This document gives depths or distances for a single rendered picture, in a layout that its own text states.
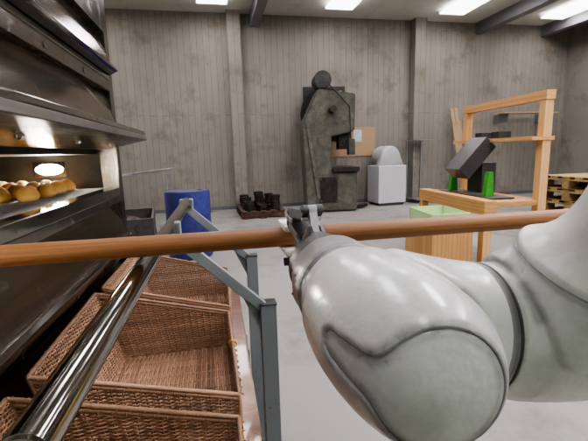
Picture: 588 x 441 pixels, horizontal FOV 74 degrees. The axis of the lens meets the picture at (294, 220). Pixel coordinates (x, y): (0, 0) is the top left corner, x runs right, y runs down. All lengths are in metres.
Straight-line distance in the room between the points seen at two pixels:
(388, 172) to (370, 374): 9.30
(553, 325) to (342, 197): 8.38
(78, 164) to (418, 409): 2.02
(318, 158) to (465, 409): 8.32
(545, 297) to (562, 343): 0.03
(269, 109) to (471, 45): 5.52
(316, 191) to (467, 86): 5.24
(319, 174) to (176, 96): 3.71
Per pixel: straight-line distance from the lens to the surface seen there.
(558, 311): 0.32
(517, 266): 0.33
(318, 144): 8.50
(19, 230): 1.15
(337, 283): 0.27
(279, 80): 9.79
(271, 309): 1.00
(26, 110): 0.87
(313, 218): 0.45
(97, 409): 1.00
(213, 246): 0.58
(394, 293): 0.23
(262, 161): 9.58
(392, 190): 9.59
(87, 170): 2.13
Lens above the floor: 1.32
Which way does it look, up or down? 10 degrees down
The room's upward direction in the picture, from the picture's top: 2 degrees counter-clockwise
